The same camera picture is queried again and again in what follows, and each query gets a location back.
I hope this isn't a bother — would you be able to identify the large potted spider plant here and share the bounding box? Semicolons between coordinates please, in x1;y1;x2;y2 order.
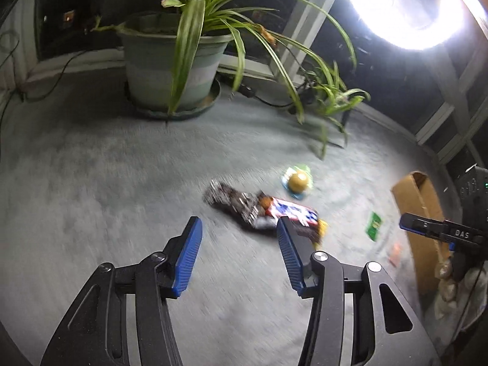
93;0;346;121

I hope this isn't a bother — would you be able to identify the yellow candy wrapper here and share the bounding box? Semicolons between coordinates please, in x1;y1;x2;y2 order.
314;219;328;249

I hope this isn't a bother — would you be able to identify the Snickers bar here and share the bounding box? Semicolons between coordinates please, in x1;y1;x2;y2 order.
257;195;319;243

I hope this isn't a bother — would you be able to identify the black cable on floor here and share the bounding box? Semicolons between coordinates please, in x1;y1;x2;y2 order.
0;30;93;161

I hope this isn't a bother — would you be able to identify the dark brown chocolate packet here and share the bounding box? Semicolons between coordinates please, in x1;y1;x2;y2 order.
203;180;266;229

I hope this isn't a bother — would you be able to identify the black ring light tripod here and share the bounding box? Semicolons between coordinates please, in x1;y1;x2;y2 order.
297;82;353;155

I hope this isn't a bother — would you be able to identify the yellow jelly cup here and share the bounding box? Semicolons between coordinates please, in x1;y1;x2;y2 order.
281;164;314;200

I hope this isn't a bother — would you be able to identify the bright ring light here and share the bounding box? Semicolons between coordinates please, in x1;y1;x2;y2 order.
350;0;466;51

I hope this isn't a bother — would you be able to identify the black inline cable switch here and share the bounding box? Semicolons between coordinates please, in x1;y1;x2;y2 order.
237;84;256;98

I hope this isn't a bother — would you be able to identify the open cardboard box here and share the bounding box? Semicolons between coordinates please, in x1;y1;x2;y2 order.
391;171;450;295

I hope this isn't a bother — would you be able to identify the small spider plant offshoot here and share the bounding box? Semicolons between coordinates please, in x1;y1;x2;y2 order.
299;61;371;160

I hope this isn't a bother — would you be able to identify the white knit gloved right hand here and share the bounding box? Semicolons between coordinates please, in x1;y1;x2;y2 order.
433;264;487;330

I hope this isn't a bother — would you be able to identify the small green candy packet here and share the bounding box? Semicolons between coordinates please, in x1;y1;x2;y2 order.
366;212;382;241

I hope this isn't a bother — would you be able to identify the small pink wrapper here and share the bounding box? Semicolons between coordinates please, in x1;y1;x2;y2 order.
388;242;402;268

